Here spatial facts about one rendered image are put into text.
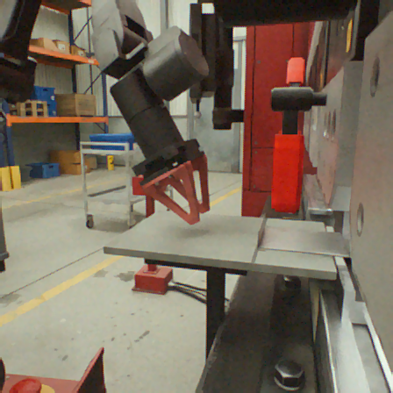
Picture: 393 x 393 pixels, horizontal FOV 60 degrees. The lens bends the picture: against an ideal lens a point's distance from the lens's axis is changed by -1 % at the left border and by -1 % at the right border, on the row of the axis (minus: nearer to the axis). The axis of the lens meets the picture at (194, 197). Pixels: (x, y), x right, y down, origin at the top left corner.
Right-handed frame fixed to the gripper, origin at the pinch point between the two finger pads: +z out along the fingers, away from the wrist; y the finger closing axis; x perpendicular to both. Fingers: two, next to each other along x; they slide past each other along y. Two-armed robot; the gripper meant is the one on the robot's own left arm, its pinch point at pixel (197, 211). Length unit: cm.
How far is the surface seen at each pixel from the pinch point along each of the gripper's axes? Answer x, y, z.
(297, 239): -10.3, -0.7, 8.5
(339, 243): -14.5, -0.6, 10.8
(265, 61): -15, 86, -27
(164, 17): 139, 733, -335
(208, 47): 2, 101, -46
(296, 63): -19.7, 10.3, -11.8
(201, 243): -0.3, -4.7, 3.1
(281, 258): -8.7, -6.8, 7.7
